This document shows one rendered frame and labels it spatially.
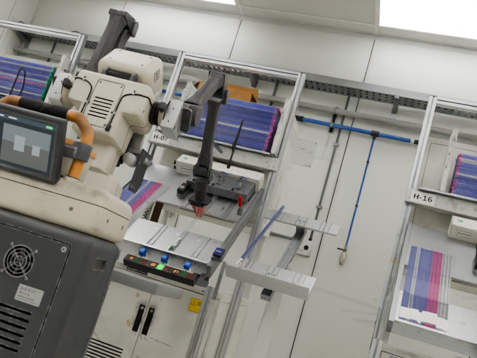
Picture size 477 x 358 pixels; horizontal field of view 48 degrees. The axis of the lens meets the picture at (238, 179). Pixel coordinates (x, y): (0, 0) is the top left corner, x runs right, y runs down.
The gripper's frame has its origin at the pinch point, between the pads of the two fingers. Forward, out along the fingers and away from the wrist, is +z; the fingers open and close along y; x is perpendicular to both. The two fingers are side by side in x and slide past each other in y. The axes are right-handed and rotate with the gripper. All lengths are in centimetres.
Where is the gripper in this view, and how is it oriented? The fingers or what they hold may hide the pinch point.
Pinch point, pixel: (199, 215)
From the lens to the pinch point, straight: 264.6
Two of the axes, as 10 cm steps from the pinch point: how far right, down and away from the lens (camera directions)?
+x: -3.5, 3.6, -8.6
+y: -9.3, -2.2, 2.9
